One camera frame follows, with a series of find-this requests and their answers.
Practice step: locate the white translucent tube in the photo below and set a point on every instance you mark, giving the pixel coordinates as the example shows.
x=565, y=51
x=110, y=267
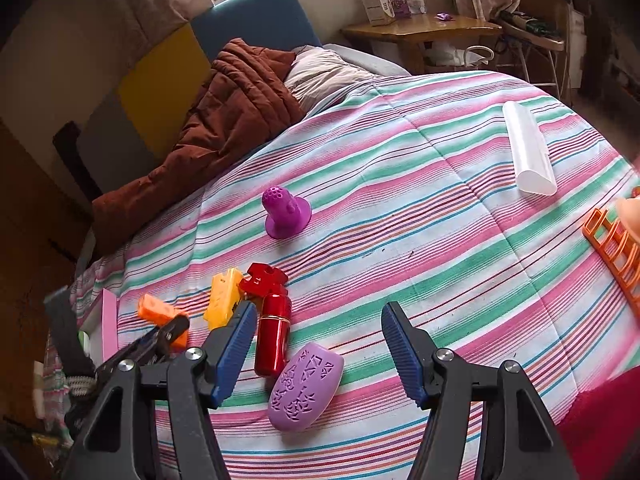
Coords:
x=527, y=150

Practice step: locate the purple oval perforated box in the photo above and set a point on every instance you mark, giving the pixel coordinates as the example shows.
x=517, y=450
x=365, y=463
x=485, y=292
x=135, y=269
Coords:
x=305, y=390

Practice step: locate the brown quilt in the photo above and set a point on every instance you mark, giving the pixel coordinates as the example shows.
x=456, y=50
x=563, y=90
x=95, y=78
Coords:
x=225, y=110

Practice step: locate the small clear box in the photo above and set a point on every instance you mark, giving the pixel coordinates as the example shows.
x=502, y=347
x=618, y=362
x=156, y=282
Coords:
x=417, y=4

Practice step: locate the small purple box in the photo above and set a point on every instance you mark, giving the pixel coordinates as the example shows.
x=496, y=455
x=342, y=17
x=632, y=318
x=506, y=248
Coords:
x=399, y=6

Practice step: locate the peach-coloured round object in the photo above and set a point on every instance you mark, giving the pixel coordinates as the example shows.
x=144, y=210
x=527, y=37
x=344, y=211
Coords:
x=630, y=217

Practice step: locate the wooden wardrobe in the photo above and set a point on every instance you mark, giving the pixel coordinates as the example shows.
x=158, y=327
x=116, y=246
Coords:
x=30, y=235

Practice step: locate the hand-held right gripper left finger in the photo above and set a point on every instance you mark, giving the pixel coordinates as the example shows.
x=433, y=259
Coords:
x=235, y=355

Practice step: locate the red toy cap piece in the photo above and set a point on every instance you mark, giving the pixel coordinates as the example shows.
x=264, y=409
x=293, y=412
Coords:
x=260, y=280

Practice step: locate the wooden metal chair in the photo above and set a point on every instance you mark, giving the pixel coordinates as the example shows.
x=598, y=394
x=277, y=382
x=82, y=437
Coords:
x=542, y=15

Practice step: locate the purple funnel-shaped toy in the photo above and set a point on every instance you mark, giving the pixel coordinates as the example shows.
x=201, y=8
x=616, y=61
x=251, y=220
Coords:
x=282, y=215

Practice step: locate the person's red clothing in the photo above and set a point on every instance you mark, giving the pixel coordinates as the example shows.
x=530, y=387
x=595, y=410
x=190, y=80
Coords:
x=605, y=425

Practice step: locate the striped pink green blanket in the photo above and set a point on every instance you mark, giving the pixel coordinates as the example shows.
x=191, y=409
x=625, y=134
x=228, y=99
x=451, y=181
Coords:
x=425, y=240

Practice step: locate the white tray with pink rim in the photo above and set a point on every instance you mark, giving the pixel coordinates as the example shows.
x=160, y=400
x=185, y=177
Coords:
x=109, y=320

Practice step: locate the wooden bedside table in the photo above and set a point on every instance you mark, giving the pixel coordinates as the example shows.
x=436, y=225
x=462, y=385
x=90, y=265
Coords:
x=425, y=30

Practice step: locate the grey white pillow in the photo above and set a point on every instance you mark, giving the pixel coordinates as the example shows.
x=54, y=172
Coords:
x=325, y=72

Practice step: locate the cluttered storage shelf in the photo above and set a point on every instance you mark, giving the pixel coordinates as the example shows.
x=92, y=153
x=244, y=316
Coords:
x=600, y=20

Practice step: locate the grey yellow blue headboard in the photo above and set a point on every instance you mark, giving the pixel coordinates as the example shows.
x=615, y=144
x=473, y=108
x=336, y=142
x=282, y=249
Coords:
x=160, y=85

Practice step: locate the small purple object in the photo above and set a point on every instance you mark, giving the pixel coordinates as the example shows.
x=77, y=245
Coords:
x=443, y=16

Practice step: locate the white carton box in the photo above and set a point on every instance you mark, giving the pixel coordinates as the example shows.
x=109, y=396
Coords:
x=372, y=2

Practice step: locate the orange toy block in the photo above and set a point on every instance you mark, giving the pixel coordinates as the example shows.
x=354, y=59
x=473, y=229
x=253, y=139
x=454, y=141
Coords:
x=152, y=307

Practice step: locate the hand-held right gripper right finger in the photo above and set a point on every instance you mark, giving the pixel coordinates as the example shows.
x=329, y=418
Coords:
x=402, y=355

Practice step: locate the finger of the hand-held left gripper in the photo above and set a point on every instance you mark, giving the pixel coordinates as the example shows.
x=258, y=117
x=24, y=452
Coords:
x=170, y=332

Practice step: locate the orange plastic rack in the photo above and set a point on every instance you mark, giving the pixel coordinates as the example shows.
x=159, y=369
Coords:
x=617, y=260

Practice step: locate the yellow toy block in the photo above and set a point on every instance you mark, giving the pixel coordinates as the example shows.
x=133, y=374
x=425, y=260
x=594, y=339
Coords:
x=222, y=300

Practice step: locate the shiny red bottle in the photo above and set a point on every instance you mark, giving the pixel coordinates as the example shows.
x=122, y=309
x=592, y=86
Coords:
x=272, y=335

